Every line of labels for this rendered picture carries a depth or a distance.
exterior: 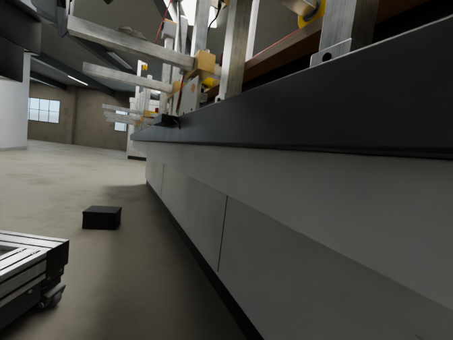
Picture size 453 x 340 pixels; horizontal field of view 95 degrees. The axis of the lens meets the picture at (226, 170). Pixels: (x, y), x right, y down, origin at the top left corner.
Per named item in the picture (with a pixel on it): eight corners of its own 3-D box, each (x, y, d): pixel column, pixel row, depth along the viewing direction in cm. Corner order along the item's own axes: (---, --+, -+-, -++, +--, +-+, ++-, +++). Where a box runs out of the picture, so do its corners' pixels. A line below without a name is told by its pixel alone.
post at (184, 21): (168, 135, 86) (179, 13, 82) (166, 135, 89) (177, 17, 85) (176, 136, 87) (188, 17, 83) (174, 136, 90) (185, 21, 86)
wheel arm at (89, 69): (81, 73, 67) (83, 59, 67) (83, 75, 70) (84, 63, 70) (206, 103, 87) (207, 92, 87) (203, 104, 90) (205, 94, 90)
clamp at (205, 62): (197, 68, 56) (199, 48, 55) (183, 80, 67) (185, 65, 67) (216, 74, 58) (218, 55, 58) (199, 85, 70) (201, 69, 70)
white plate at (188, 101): (193, 112, 56) (197, 74, 55) (170, 121, 78) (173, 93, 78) (195, 113, 56) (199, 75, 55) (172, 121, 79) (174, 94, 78)
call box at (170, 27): (163, 34, 102) (165, 17, 101) (160, 40, 108) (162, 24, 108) (177, 40, 105) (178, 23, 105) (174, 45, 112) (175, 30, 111)
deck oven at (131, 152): (160, 162, 693) (166, 101, 677) (124, 158, 693) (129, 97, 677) (172, 161, 850) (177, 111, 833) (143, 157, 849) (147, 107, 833)
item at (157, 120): (164, 127, 59) (165, 110, 58) (152, 129, 78) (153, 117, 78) (180, 129, 61) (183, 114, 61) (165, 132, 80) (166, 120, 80)
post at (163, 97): (157, 125, 107) (165, 35, 104) (156, 126, 112) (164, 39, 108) (166, 127, 109) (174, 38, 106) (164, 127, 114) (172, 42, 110)
